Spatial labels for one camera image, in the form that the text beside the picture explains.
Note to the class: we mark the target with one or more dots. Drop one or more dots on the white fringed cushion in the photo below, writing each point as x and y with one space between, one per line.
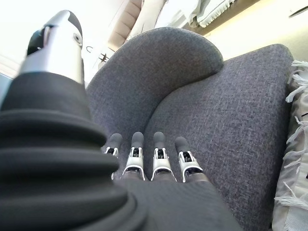
298 168

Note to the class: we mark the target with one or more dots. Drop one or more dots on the grey fabric armchair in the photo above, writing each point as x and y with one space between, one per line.
228 120

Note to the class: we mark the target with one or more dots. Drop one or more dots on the white duvet with grey trim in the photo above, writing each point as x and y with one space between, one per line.
216 12

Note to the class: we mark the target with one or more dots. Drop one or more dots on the beige bed pillow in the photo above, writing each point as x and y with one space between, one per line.
149 16

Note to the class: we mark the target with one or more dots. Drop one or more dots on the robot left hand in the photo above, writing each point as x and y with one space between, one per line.
48 168

